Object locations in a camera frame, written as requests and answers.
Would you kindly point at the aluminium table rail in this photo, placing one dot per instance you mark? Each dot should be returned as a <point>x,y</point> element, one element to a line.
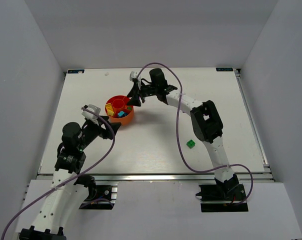
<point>262,176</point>

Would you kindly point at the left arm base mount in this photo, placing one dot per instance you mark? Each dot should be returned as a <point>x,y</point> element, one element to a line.
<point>104,199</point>

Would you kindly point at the long yellow lego brick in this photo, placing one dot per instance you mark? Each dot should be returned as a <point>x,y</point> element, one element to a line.
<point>109,109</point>

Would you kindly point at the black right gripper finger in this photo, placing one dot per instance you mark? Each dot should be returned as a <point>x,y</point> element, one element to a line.
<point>135,100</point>
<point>134,90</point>

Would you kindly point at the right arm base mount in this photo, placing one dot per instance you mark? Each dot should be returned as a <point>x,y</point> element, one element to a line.
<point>212,199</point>

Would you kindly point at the right blue corner sticker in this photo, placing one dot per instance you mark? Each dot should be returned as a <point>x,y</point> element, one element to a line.
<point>224,69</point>

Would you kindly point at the orange round divided container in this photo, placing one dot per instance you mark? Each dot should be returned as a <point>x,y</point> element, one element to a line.
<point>120,103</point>

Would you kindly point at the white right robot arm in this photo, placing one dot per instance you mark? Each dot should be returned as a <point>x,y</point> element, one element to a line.
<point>206,125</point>

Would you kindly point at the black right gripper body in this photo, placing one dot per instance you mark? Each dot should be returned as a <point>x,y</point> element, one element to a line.
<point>141,93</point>

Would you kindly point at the white foam board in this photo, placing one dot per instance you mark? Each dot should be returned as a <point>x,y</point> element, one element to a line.
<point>171,211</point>

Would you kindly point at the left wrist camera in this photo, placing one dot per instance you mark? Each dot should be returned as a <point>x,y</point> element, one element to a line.
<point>91,112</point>

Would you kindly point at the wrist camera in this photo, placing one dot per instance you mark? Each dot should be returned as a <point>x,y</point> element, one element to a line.
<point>91,112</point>
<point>133,77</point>

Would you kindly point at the left blue corner sticker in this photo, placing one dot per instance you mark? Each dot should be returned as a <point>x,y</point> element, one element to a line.
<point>75,71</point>

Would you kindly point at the blue corner sticker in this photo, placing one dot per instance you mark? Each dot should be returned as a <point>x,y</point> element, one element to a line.
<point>75,71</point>
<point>224,69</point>

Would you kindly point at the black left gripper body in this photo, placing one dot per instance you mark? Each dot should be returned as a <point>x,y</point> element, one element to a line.
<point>105,130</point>

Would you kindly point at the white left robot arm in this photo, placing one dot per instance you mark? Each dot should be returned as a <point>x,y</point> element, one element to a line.
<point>69,188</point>

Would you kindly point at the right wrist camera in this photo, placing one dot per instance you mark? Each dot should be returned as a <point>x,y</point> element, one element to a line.
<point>133,77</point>

